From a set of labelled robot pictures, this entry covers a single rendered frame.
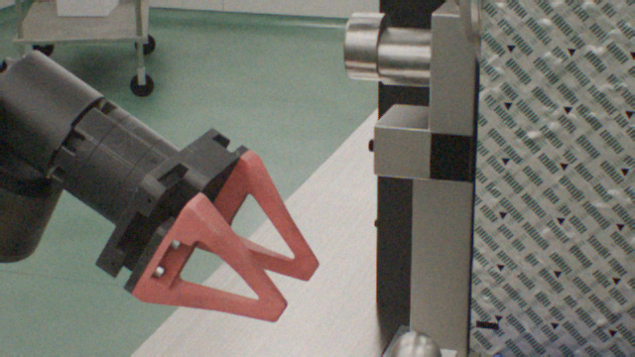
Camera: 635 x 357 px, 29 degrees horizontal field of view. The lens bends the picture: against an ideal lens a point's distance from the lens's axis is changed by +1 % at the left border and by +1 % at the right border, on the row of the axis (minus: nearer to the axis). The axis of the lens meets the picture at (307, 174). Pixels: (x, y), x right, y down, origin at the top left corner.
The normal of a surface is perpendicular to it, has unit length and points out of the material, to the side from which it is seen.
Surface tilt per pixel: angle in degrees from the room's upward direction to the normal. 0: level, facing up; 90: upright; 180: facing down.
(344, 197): 0
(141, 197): 90
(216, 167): 31
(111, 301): 0
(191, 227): 101
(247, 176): 88
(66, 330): 0
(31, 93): 54
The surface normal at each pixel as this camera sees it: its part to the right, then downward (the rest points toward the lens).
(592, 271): -0.31, 0.30
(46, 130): -0.13, 0.04
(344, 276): 0.00, -0.95
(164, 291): 0.01, 0.49
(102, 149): 0.04, -0.21
